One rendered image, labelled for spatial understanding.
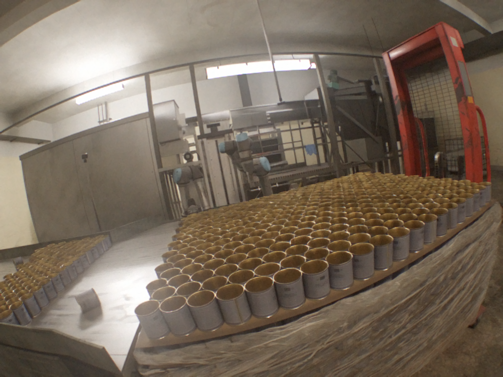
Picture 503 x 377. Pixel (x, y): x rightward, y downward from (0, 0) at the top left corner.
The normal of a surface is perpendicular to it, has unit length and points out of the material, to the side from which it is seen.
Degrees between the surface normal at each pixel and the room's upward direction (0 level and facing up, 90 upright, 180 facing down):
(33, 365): 90
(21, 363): 90
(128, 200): 90
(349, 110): 90
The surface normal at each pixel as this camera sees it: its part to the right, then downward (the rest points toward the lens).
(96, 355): -0.11, 0.15
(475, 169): 0.17, 0.10
